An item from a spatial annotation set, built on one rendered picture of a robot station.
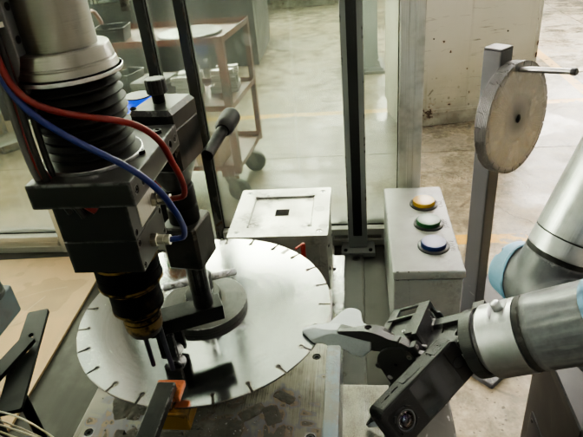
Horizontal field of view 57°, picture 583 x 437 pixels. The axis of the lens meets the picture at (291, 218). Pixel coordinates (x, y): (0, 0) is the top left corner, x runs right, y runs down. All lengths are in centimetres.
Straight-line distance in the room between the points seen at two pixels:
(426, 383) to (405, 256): 35
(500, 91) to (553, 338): 114
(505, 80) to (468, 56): 221
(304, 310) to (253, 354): 9
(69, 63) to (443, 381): 44
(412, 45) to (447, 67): 278
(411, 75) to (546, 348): 61
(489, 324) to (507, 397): 135
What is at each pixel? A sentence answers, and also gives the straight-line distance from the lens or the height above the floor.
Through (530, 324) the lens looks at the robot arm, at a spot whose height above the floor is 105.
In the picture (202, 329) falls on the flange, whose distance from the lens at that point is 68.
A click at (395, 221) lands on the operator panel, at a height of 90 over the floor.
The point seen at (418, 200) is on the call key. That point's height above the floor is 91.
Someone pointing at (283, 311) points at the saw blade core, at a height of 95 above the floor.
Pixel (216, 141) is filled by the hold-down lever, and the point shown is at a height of 121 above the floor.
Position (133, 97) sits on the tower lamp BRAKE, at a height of 116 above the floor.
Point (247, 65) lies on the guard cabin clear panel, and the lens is 105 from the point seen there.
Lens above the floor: 140
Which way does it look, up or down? 30 degrees down
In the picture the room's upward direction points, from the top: 6 degrees counter-clockwise
